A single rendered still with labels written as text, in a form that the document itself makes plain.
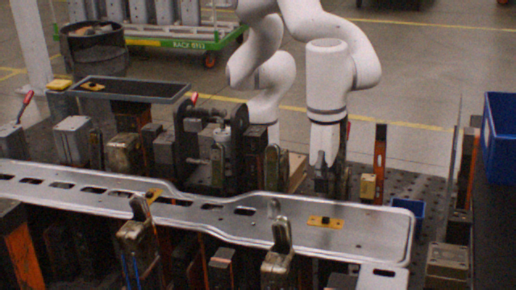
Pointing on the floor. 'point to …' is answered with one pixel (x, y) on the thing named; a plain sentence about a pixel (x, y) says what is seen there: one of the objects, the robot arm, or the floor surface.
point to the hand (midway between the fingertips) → (326, 178)
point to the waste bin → (94, 57)
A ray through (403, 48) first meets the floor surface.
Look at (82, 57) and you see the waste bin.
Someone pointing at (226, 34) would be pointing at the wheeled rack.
